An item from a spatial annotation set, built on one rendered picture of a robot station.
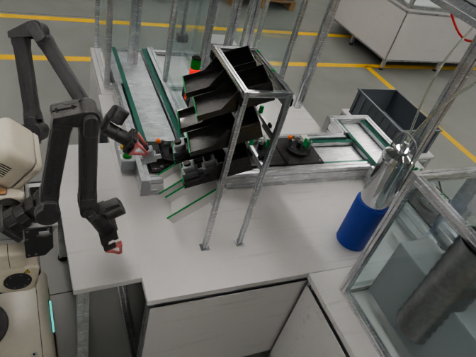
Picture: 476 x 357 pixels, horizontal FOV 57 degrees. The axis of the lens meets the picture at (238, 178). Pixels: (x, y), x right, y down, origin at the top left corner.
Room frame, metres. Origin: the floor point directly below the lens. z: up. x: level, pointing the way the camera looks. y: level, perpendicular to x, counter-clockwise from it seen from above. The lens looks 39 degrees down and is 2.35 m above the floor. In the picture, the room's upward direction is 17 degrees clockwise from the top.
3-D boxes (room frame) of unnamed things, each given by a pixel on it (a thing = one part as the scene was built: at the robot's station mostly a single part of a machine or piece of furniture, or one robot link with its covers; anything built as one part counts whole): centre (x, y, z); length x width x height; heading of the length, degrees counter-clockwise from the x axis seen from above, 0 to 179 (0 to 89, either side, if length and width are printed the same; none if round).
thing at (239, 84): (1.51, 0.07, 1.26); 0.36 x 0.21 x 0.80; 31
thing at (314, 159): (2.14, -0.28, 1.01); 0.24 x 0.24 x 0.13; 31
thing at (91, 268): (1.51, 0.43, 0.84); 0.90 x 0.70 x 0.03; 33
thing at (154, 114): (2.03, 0.49, 0.91); 0.84 x 0.28 x 0.10; 31
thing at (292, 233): (1.99, -0.02, 0.85); 1.50 x 1.41 x 0.03; 31
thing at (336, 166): (2.01, -0.05, 0.91); 1.24 x 0.33 x 0.10; 121
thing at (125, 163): (1.72, 0.59, 0.93); 0.21 x 0.07 x 0.06; 31
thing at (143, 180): (1.92, 0.63, 0.91); 0.89 x 0.06 x 0.11; 31
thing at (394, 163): (1.66, -0.63, 1.32); 0.14 x 0.14 x 0.38
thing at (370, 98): (3.35, -1.08, 0.73); 0.62 x 0.42 x 0.23; 31
